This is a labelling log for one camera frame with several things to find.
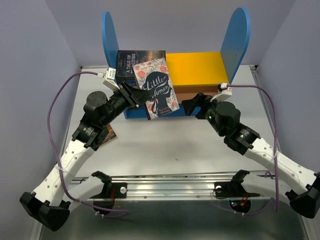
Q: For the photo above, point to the blue yellow wooden bookshelf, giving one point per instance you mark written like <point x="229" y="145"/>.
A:
<point x="193" y="72"/>

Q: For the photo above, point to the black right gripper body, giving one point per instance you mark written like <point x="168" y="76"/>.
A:
<point x="208" y="111"/>

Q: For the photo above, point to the aluminium mounting rail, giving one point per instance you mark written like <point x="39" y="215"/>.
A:
<point x="157" y="188"/>

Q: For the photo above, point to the Little Women floral book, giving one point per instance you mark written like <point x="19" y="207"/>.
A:
<point x="153" y="76"/>

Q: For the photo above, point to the A Tale of Two Cities book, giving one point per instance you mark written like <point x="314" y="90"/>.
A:
<point x="127" y="58"/>

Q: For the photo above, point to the dark red book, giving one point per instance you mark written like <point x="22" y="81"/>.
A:
<point x="110" y="136"/>

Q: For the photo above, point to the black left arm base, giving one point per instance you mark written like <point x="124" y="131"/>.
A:
<point x="106" y="197"/>

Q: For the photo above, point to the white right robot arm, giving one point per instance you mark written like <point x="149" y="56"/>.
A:
<point x="248" y="143"/>

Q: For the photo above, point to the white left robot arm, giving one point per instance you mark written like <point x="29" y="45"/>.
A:
<point x="50" y="203"/>

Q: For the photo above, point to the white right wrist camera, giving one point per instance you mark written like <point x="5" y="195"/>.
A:
<point x="224" y="92"/>

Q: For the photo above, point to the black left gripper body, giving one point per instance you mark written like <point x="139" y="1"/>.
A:
<point x="118" y="103"/>

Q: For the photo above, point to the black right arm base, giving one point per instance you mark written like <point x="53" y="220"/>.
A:
<point x="240" y="201"/>

